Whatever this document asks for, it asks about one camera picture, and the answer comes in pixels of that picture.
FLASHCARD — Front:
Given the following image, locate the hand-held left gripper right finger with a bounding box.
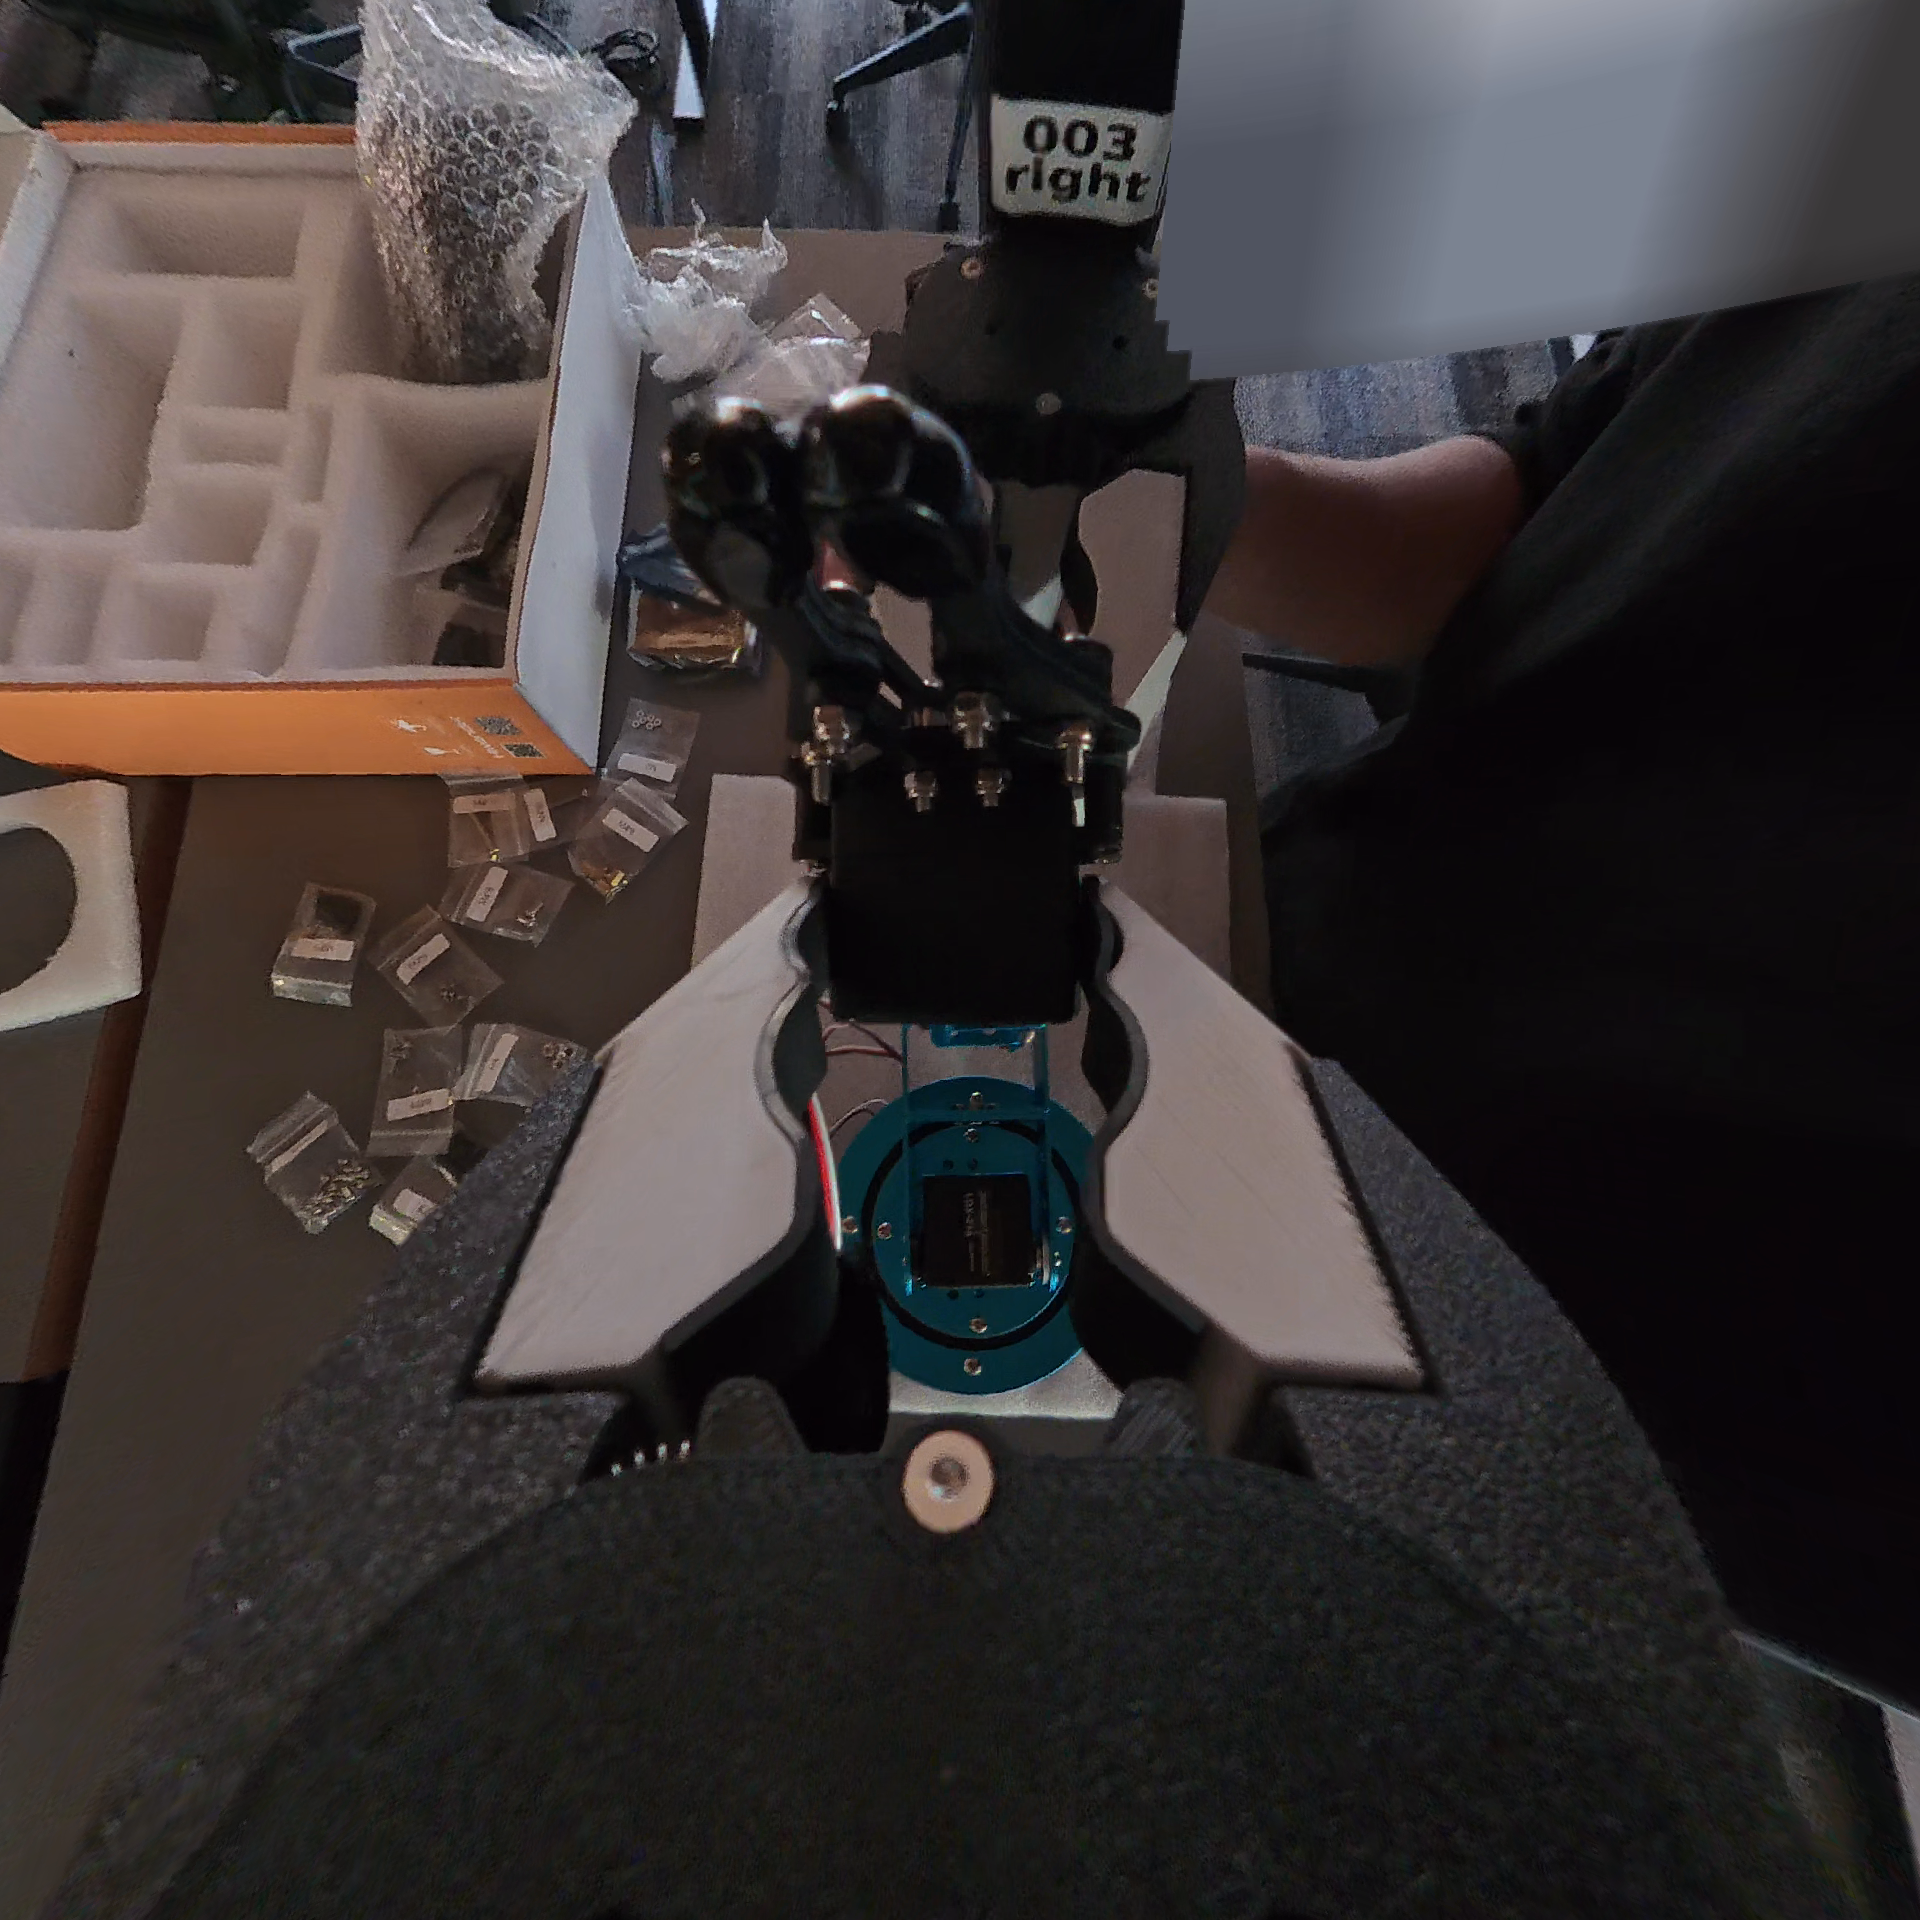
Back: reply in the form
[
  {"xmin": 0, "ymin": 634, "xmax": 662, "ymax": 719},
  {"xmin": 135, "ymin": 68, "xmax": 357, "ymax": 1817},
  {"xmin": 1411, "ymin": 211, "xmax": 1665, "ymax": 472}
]
[{"xmin": 1081, "ymin": 887, "xmax": 1427, "ymax": 1395}]

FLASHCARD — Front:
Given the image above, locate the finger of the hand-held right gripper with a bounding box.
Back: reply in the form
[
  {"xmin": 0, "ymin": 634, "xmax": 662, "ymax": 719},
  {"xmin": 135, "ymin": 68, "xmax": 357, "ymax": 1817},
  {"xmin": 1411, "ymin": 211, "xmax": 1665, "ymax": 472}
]
[
  {"xmin": 1008, "ymin": 497, "xmax": 1088, "ymax": 644},
  {"xmin": 1118, "ymin": 622, "xmax": 1199, "ymax": 741}
]

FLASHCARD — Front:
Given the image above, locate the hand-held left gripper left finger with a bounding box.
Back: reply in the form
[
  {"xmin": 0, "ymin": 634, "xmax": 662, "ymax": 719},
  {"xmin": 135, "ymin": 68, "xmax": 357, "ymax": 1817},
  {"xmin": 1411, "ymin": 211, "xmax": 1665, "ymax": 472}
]
[{"xmin": 473, "ymin": 887, "xmax": 831, "ymax": 1397}]

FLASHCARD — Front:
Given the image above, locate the black servo claw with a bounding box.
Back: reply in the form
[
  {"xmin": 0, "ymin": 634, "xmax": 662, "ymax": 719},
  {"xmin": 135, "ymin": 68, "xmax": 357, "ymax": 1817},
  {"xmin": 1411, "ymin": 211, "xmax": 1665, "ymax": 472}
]
[{"xmin": 660, "ymin": 383, "xmax": 1147, "ymax": 1026}]

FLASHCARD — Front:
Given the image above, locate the bag of brass standoffs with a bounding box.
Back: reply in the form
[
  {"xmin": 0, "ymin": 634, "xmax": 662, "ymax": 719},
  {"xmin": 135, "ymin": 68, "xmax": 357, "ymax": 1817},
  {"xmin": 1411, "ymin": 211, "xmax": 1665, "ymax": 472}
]
[{"xmin": 621, "ymin": 539, "xmax": 757, "ymax": 669}]

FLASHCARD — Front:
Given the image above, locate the person's right forearm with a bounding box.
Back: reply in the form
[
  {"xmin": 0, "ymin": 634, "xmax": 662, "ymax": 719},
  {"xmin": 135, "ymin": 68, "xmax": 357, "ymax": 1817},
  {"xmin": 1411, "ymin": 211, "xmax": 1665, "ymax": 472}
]
[{"xmin": 1199, "ymin": 436, "xmax": 1525, "ymax": 669}]

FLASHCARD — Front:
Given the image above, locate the adjoining grey desk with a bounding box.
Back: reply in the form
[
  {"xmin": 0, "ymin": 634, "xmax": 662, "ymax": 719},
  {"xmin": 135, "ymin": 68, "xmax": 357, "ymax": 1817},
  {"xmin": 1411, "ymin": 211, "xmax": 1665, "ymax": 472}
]
[{"xmin": 0, "ymin": 750, "xmax": 189, "ymax": 1381}]

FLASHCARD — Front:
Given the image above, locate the pile of clear parts bags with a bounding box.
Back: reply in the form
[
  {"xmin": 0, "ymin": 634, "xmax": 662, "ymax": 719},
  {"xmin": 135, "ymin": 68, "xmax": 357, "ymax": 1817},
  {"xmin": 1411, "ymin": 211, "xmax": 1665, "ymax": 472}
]
[{"xmin": 247, "ymin": 695, "xmax": 709, "ymax": 1248}]

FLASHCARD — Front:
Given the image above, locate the white foam mat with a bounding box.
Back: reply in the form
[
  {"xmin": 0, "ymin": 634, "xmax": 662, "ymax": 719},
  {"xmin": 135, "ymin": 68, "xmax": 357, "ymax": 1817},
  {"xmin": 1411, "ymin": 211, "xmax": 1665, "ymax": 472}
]
[{"xmin": 690, "ymin": 770, "xmax": 1235, "ymax": 1421}]

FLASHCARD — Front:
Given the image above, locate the large white cardboard box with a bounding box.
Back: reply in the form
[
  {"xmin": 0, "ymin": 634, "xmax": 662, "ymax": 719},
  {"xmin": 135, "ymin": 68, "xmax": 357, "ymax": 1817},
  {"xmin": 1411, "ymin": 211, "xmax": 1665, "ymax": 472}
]
[{"xmin": 0, "ymin": 120, "xmax": 646, "ymax": 782}]

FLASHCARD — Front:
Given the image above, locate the crumpled bubble wrap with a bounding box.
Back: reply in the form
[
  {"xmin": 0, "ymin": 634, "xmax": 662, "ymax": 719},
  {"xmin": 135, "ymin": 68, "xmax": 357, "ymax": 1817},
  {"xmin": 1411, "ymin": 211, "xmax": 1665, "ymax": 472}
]
[{"xmin": 357, "ymin": 0, "xmax": 639, "ymax": 385}]

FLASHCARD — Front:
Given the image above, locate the tied red white servo cable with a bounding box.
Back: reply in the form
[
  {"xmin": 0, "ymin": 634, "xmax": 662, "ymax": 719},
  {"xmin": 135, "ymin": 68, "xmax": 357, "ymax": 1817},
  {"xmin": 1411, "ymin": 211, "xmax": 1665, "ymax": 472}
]
[{"xmin": 802, "ymin": 1035, "xmax": 900, "ymax": 1201}]

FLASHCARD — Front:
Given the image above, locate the white foam ring insert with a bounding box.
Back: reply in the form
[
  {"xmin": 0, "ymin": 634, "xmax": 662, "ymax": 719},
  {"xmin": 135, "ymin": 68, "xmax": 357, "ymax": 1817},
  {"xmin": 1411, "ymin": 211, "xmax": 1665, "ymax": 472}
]
[{"xmin": 0, "ymin": 782, "xmax": 145, "ymax": 1040}]

